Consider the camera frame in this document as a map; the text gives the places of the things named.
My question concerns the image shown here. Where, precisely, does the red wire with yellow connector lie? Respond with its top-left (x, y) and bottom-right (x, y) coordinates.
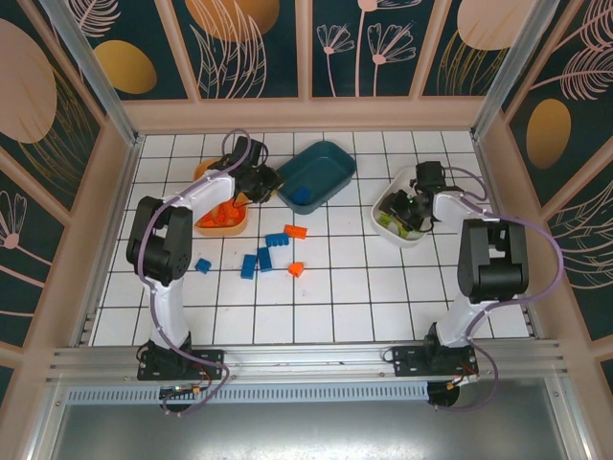
top-left (157, 364), bottom-right (216, 400)
top-left (430, 363), bottom-right (480, 392)

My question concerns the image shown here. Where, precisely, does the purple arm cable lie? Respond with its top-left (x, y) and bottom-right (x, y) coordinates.
top-left (433, 167), bottom-right (562, 412)
top-left (135, 127), bottom-right (267, 418)

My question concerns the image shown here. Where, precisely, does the aluminium mounting rail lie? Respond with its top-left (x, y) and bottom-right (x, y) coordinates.
top-left (45, 338), bottom-right (569, 384)

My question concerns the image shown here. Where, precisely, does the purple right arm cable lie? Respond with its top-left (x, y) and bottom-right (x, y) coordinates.
top-left (433, 167), bottom-right (562, 412)

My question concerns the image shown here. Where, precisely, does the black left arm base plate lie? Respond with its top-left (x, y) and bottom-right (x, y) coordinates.
top-left (137, 348), bottom-right (226, 382)

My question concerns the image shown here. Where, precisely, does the teal plastic container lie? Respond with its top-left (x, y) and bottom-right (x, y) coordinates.
top-left (275, 140), bottom-right (357, 216)

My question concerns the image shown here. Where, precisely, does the orange plastic container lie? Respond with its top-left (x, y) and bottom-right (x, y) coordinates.
top-left (193, 157), bottom-right (250, 239)

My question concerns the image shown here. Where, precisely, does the aluminium frame post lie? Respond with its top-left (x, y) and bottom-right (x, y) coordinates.
top-left (470, 0), bottom-right (562, 141)
top-left (37, 0), bottom-right (145, 148)

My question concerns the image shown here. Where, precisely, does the grey slotted cable duct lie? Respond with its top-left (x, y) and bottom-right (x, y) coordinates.
top-left (66, 381), bottom-right (431, 404)

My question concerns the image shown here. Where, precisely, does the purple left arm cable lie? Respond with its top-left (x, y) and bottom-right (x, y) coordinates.
top-left (135, 127), bottom-right (267, 418)

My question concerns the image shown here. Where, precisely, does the white plastic container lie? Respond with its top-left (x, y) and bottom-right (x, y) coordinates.
top-left (372, 166), bottom-right (435, 249)

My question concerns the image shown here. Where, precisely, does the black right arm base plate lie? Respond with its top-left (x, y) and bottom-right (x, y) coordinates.
top-left (391, 343), bottom-right (480, 380)

